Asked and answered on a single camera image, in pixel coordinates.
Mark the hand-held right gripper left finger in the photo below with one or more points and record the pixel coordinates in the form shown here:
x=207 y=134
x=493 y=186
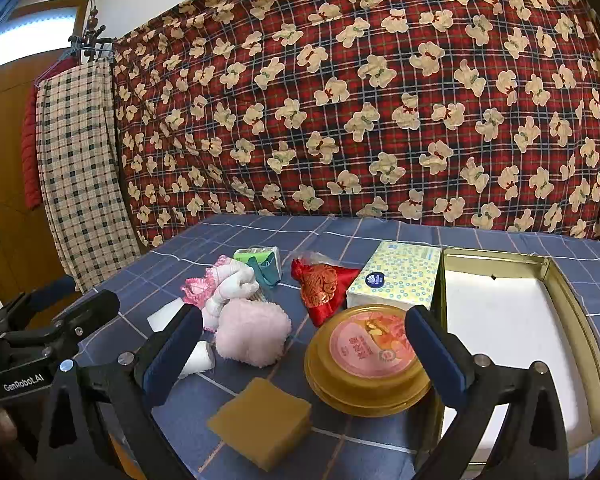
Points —
x=172 y=355

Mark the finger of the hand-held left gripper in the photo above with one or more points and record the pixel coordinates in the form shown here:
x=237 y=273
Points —
x=50 y=290
x=85 y=312

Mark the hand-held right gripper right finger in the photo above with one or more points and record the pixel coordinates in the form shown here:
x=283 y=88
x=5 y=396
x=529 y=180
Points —
x=440 y=355

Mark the pink fluffy ball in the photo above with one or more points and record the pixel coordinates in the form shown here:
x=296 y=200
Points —
x=252 y=330

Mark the pink white crocheted cloth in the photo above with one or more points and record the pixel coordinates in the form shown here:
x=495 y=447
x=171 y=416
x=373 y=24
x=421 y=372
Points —
x=225 y=280

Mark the green tissue pack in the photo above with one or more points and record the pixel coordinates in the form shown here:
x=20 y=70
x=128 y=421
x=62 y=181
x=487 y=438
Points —
x=252 y=254

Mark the red gold embroidered pouch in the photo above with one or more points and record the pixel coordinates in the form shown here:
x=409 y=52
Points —
x=325 y=285

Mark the gold rectangular tin box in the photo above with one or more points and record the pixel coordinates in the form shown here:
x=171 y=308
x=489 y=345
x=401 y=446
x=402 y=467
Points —
x=575 y=310

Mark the clear plastic bag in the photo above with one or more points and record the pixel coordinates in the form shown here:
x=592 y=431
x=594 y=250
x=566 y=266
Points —
x=312 y=257

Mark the white foam liner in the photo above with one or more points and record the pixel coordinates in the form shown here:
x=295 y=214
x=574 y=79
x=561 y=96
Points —
x=500 y=320

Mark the blue checked tablecloth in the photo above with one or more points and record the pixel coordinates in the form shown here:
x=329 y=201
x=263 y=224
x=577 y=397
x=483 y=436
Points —
x=145 y=270

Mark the gold round tin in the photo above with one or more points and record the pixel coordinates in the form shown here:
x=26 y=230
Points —
x=365 y=355

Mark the yellow patterned tissue box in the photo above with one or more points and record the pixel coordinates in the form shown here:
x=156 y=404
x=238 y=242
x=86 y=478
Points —
x=395 y=275

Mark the yellow sponge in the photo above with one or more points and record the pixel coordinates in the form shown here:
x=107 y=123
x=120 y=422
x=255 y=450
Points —
x=260 y=422

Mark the teal cloth pouch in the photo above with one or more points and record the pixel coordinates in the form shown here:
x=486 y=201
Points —
x=267 y=272

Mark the beige checked cloth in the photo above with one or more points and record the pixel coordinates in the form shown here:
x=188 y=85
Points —
x=80 y=160

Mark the brown wooden door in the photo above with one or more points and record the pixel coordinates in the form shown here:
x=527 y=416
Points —
x=5 y=160

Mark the red padded jacket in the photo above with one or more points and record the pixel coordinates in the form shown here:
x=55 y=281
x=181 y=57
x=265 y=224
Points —
x=30 y=150

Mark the dark wooden coat rack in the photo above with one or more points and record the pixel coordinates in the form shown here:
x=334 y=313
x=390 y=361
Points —
x=92 y=40

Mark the transom window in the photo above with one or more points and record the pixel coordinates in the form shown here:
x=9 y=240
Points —
x=35 y=30

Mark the red plaid bear blanket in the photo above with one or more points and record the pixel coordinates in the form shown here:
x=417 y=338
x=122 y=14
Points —
x=360 y=100

